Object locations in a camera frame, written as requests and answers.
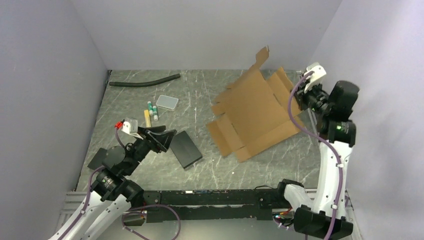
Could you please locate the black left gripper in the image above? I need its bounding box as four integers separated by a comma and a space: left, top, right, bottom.
124, 125, 177, 175

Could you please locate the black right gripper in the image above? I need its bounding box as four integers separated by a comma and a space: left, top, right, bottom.
291, 78, 333, 116

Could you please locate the brown cardboard paper box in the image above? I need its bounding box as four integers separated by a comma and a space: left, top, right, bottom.
206, 46, 304, 163

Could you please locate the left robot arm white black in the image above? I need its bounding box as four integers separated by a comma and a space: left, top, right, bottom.
51, 120, 177, 240

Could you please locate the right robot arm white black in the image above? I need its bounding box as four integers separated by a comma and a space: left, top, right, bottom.
275, 80, 360, 240

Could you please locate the black rectangular box centre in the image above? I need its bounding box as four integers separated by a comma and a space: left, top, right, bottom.
170, 131, 203, 169

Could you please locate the black flat box left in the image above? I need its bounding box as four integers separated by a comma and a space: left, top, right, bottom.
87, 148, 108, 170

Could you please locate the yellow glue stick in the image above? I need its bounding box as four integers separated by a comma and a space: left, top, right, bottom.
143, 109, 152, 128

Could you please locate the green white glue stick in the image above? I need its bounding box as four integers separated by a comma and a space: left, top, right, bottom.
147, 101, 154, 116
152, 106, 159, 121

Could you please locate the black foam tube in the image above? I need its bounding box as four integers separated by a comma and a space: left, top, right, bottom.
108, 73, 181, 88

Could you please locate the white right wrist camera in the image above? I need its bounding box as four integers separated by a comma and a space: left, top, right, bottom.
302, 62, 327, 93

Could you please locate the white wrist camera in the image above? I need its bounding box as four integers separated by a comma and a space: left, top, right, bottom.
114, 118, 139, 135
302, 62, 327, 93

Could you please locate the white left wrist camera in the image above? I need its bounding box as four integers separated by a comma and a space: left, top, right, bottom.
114, 118, 139, 135

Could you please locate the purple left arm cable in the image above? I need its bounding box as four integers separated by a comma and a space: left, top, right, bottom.
67, 127, 181, 240

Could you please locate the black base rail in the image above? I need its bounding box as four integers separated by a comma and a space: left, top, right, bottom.
130, 188, 290, 223

